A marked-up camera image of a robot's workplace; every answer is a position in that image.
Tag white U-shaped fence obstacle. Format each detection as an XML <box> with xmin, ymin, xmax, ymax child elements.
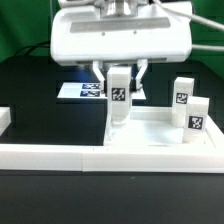
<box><xmin>0</xmin><ymin>106</ymin><xmax>224</xmax><ymax>174</ymax></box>

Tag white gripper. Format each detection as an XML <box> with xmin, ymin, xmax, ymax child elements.
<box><xmin>51</xmin><ymin>1</ymin><xmax>192</xmax><ymax>93</ymax></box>

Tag white AprilTag base sheet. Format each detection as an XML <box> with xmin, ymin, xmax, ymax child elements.
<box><xmin>57</xmin><ymin>82</ymin><xmax>146</xmax><ymax>101</ymax></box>

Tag white square tabletop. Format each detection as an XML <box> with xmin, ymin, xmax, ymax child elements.
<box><xmin>104</xmin><ymin>106</ymin><xmax>219</xmax><ymax>148</ymax></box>

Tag black cable bundle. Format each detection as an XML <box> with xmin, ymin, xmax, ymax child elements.
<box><xmin>13</xmin><ymin>40</ymin><xmax>53</xmax><ymax>58</ymax></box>

